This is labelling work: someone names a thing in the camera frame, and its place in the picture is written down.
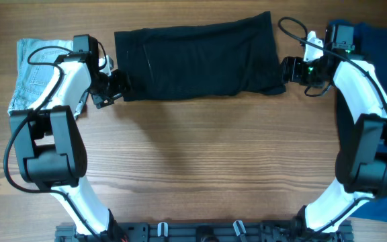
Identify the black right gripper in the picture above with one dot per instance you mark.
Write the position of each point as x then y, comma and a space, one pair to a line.
291, 71

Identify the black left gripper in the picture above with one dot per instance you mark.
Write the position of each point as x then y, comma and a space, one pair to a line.
121, 86

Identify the black shorts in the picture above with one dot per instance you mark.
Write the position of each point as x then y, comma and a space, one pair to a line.
185, 62

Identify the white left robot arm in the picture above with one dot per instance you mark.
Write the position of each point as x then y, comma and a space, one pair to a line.
46, 154

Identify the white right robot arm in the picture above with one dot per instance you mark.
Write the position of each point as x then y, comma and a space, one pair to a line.
361, 163

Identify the black garment in pile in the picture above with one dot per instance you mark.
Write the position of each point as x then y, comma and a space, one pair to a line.
344, 120

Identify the folded light blue jeans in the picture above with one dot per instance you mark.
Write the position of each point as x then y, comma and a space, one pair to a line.
32, 80

